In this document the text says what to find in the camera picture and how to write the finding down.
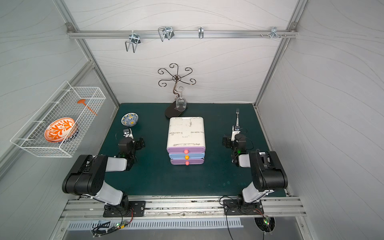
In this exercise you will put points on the green table mat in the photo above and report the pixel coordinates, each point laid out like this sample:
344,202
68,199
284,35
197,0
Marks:
153,174

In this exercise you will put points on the orange spatula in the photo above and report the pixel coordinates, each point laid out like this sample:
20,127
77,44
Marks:
83,102

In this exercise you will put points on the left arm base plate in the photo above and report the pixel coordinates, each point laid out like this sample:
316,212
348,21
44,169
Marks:
138,208

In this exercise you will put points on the aluminium top rail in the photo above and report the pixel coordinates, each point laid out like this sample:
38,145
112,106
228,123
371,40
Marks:
180,34

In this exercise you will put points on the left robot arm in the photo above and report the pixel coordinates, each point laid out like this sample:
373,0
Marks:
87,175

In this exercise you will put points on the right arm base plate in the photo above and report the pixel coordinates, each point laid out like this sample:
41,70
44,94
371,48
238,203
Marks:
234,208

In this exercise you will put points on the white vent strip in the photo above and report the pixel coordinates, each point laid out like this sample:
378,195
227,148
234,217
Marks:
158,224

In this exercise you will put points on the blue drawer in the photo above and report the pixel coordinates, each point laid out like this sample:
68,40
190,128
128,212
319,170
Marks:
188,156

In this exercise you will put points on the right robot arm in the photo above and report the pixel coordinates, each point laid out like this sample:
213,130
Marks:
267,172

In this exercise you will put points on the purple drawer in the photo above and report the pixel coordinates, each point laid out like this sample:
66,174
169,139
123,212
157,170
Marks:
187,162
190,149

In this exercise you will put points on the metal fork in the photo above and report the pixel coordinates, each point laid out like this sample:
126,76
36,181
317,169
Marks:
237,119

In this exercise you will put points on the metal hook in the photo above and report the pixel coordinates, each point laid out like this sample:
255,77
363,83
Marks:
132,42
166,33
201,32
273,34

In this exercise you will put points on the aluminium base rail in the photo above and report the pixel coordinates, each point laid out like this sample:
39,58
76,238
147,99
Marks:
182,207

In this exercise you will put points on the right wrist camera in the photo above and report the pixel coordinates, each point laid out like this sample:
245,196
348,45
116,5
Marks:
235,130

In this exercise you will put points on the blue patterned bowl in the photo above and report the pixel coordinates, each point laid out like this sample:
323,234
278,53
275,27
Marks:
130,119

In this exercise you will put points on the brown wire mug tree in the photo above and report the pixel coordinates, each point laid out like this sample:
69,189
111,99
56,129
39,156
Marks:
177,79

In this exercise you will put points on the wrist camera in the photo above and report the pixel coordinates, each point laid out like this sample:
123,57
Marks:
235,130
127,133

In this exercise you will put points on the orange patterned plate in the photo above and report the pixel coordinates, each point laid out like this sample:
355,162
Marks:
60,130

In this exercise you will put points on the white drawer cabinet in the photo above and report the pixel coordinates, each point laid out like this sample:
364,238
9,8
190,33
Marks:
186,131

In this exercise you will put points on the white wire basket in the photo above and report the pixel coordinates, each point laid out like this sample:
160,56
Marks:
61,104

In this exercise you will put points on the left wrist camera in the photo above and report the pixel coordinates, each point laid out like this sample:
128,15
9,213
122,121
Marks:
127,133

